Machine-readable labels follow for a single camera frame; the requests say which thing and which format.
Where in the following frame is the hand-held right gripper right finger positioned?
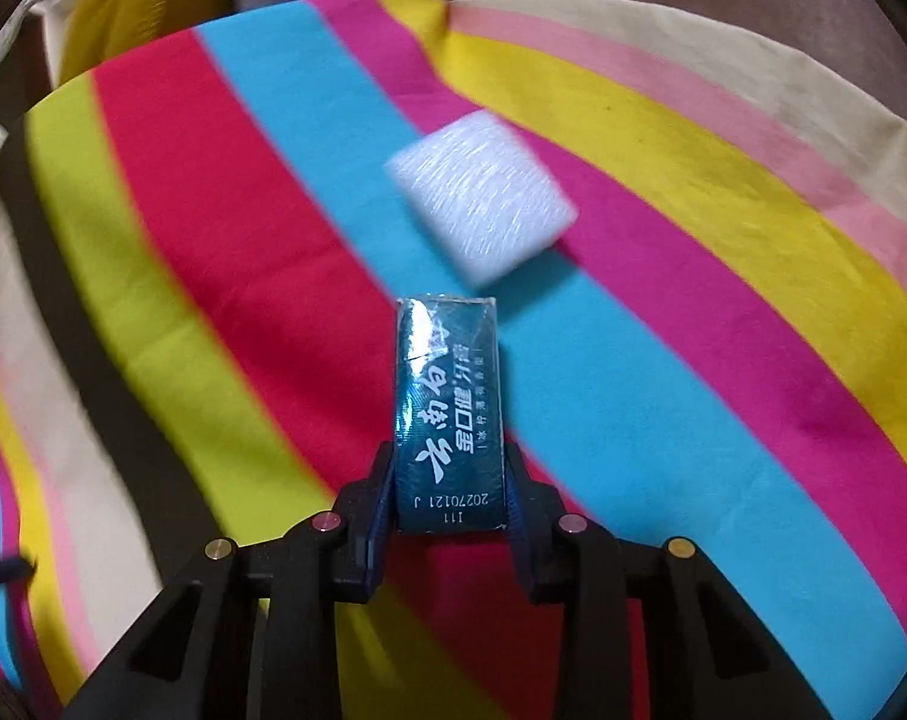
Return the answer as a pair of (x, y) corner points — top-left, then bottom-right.
(502, 442), (833, 720)

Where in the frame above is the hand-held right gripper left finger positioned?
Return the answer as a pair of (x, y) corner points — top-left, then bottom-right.
(63, 439), (398, 720)

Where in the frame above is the small teal box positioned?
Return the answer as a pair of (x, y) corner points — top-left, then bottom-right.
(389, 292), (508, 535)

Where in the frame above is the multicolour striped cloth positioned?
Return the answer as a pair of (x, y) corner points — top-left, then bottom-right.
(0, 0), (907, 720)

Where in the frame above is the white foam block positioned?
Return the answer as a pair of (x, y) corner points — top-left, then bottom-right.
(385, 109), (580, 290)

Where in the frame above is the yellow leather sofa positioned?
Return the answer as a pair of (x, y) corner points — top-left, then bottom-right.
(59, 0), (233, 87)

